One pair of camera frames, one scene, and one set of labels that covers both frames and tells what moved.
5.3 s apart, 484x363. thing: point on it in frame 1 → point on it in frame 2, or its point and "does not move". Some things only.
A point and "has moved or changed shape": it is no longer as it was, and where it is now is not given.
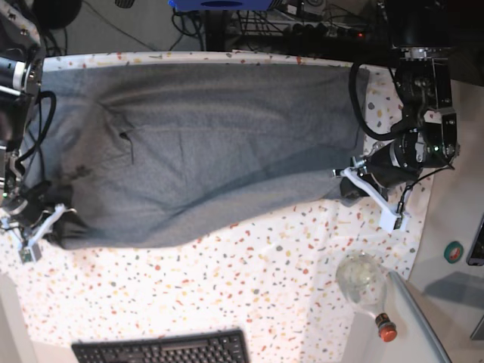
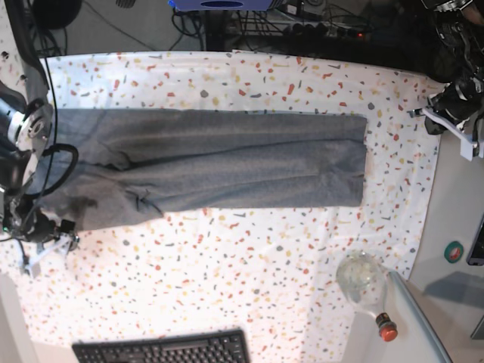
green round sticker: x=454 y=252 does not move
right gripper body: x=383 y=168 → x=459 y=101
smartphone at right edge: x=476 y=255 does not move
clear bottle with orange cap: x=362 y=278 does not move
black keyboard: x=226 y=346 does not move
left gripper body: x=26 y=208 → x=34 y=225
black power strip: x=323 y=32 does not move
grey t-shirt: x=138 y=150 has moved or changed shape
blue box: x=243 y=5 does not move
